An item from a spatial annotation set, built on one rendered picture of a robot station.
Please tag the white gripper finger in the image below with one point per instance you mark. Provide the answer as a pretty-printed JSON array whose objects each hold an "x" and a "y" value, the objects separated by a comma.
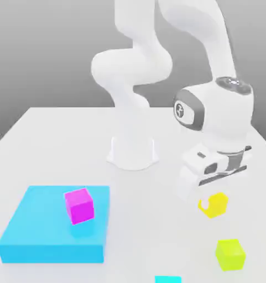
[{"x": 205, "y": 203}]

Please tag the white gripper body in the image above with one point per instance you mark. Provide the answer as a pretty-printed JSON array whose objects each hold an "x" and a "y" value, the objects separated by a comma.
[{"x": 189, "y": 185}]

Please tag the small yellow cube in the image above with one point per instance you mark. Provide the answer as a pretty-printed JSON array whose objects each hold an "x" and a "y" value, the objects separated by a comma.
[{"x": 219, "y": 205}]

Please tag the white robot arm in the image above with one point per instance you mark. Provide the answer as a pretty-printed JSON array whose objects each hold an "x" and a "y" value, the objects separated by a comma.
[{"x": 146, "y": 55}]

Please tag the small lime cube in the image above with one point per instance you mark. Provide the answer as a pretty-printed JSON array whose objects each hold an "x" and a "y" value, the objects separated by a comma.
[{"x": 231, "y": 255}]

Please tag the small cyan cube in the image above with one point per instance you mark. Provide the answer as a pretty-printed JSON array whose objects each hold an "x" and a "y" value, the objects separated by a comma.
[{"x": 168, "y": 279}]

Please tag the small magenta cube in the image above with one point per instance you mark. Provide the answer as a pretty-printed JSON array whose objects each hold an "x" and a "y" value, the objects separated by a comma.
[{"x": 79, "y": 206}]

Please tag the large blue box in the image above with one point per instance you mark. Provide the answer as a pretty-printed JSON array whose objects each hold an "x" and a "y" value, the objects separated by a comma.
[{"x": 39, "y": 223}]

